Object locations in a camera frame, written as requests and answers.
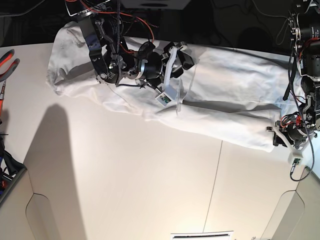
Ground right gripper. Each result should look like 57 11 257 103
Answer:
134 41 195 91

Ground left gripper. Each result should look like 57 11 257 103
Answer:
266 113 318 150

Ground white t-shirt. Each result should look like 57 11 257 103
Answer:
46 21 297 152

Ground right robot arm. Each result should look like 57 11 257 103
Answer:
65 0 195 93

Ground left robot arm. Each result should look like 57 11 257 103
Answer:
268 0 320 160

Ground white box device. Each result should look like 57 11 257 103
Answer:
120 0 191 10

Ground black bin with tools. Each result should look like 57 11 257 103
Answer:
0 134 27 204

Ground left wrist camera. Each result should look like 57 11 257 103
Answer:
288 149 303 166

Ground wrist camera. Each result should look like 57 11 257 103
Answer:
155 85 178 107
288 149 303 166

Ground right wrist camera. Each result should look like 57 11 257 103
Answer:
155 85 178 107

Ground white cable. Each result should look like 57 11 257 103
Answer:
239 0 301 46

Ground orange handled pliers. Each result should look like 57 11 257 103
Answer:
0 49 20 84

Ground orange handled screwdriver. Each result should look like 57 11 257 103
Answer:
0 81 6 116

